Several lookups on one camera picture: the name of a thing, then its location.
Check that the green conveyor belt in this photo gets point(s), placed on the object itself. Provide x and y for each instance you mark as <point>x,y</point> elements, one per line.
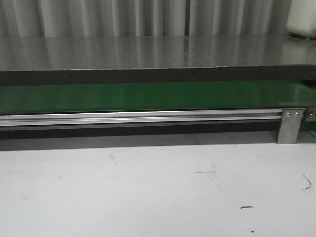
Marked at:
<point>154,96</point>

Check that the dark grey stone countertop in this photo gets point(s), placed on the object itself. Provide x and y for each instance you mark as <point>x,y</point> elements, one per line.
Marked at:
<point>153,59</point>

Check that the metal conveyor end plate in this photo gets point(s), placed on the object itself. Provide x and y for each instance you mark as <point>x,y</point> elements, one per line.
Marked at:
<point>311,114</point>

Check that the grey pleated curtain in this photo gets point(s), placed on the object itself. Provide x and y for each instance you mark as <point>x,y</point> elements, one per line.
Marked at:
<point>113,18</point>

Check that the aluminium conveyor side rail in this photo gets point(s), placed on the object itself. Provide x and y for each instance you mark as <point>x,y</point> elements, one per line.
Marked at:
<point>60,119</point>

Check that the steel conveyor support bracket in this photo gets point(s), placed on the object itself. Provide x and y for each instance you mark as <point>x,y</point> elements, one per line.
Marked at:
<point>290,124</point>

